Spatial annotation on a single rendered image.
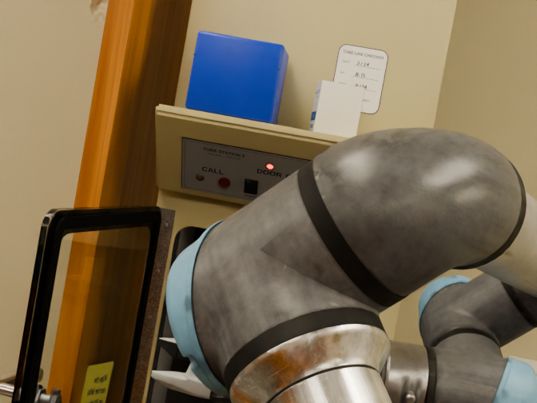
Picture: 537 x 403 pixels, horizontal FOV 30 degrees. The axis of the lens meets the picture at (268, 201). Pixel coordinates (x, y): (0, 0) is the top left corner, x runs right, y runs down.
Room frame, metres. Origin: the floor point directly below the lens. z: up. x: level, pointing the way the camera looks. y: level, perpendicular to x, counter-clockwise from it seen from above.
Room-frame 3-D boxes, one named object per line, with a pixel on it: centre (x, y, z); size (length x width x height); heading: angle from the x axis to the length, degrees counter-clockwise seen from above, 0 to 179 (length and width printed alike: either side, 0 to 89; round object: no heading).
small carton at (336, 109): (1.18, -0.06, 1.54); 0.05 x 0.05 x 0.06; 4
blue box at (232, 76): (1.19, 0.06, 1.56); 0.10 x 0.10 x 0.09; 86
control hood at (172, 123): (1.18, -0.02, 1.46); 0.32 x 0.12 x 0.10; 86
